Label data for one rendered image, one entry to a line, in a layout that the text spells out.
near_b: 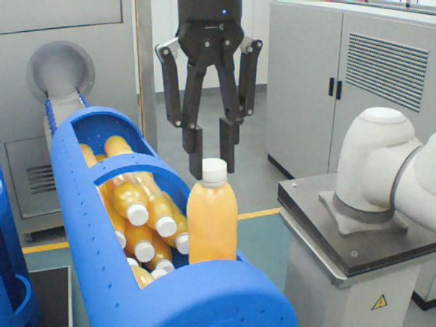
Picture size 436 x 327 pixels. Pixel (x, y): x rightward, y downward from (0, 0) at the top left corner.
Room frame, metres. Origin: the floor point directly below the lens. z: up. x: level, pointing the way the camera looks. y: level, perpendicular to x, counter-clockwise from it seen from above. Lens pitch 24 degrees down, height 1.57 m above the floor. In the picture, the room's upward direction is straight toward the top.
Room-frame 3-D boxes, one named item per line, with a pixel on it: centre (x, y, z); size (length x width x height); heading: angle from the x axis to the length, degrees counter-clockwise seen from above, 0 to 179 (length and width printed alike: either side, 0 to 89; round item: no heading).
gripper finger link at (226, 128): (0.51, -0.01, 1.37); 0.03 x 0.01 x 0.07; 25
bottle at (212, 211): (0.50, 0.01, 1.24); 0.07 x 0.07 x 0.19
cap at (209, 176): (0.50, 0.01, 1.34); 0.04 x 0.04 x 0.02
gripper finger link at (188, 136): (0.48, 0.04, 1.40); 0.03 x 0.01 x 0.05; 115
